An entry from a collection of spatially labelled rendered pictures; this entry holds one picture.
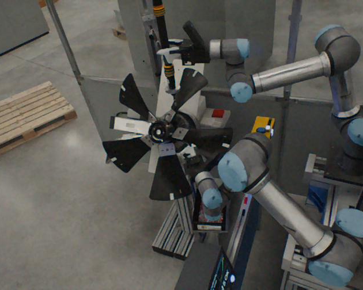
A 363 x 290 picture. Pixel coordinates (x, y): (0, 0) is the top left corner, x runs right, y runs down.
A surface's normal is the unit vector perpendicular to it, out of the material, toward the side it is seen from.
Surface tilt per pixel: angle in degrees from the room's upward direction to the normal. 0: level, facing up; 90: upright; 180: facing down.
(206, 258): 15
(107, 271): 0
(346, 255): 33
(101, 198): 0
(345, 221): 8
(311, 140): 90
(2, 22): 90
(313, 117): 90
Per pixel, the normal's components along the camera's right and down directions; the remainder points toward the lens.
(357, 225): -0.04, -0.80
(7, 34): 0.79, 0.33
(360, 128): -0.13, -0.64
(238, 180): -0.75, 0.47
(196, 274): -0.36, -0.76
